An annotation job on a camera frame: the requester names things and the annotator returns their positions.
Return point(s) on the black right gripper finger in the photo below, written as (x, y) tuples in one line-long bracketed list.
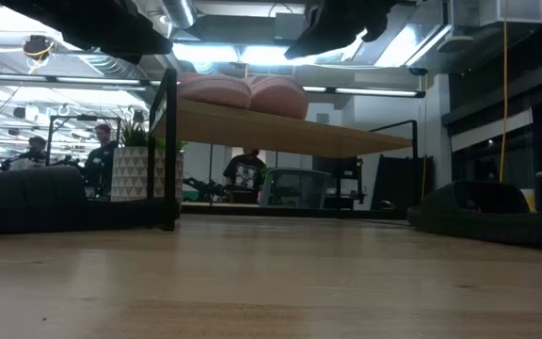
[(313, 44)]

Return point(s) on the pink slide sandal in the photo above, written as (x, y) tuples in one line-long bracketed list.
[(214, 92), (280, 96)]

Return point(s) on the black slide sandal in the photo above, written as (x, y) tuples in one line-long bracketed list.
[(468, 226), (40, 188)]

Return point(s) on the black background robot arm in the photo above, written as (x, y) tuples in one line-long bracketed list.
[(205, 190)]

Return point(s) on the wooden shelf black metal legs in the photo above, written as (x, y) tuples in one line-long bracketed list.
[(275, 134)]

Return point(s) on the long ceiling light strip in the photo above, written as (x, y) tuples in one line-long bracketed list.
[(370, 92), (87, 81)]

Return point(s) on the person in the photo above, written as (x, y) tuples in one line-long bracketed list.
[(26, 155), (101, 165), (245, 174)]

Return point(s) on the black equipment rack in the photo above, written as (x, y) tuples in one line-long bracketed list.
[(351, 183)]

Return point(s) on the grey blue office chair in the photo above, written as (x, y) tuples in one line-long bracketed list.
[(294, 188)]

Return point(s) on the white ceiling box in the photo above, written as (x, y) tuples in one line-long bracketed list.
[(497, 11)]

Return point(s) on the green plant in patterned pot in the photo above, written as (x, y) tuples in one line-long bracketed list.
[(130, 174)]

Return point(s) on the black panel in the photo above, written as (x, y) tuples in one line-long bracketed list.
[(398, 183)]

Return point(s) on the silver ceiling duct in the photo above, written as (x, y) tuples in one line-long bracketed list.
[(111, 66)]

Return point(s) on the black metal table frame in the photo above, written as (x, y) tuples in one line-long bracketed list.
[(299, 212)]

